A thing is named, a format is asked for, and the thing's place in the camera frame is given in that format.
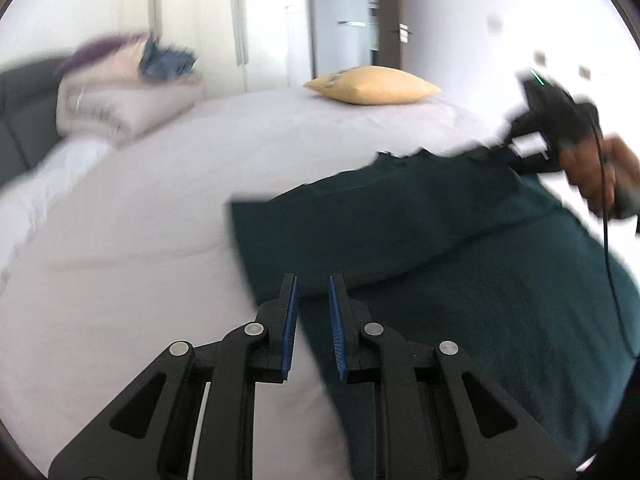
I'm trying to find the grey padded headboard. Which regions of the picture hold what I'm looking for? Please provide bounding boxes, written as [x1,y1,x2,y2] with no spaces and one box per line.
[0,56,67,177]

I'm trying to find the person's right hand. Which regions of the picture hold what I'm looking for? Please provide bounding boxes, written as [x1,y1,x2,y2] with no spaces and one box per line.
[559,135,640,218]

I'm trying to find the yellow pillow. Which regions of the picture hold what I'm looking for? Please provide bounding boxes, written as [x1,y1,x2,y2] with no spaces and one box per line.
[303,66,442,106]

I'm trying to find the purple cloth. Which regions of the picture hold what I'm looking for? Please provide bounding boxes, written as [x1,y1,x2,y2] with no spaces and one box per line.
[54,33,151,77]

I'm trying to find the white bed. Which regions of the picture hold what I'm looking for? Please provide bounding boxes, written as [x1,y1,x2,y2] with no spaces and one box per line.
[0,82,640,480]

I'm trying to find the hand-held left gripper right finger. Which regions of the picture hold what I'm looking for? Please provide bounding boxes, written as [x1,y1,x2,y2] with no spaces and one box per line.
[327,273,578,480]

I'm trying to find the white wardrobe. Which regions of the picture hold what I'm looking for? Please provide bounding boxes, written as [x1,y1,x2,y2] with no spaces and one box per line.
[0,0,313,96]

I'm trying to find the dark green garment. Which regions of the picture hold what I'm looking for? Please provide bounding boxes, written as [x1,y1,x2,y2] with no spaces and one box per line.
[229,146,640,480]

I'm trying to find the white pillow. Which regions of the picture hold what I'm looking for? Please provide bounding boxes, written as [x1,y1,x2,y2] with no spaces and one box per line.
[0,137,112,283]

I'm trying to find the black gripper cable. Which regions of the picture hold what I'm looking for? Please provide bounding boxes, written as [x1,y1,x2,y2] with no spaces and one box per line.
[590,107,640,361]

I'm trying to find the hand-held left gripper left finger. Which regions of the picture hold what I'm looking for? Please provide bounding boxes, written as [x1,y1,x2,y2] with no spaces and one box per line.
[47,273,301,480]

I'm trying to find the dark wooden door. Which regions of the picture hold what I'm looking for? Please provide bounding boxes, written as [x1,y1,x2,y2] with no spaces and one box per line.
[375,0,417,72]

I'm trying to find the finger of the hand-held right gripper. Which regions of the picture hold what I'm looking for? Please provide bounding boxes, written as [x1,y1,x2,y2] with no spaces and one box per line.
[512,152,563,177]
[467,141,523,166]

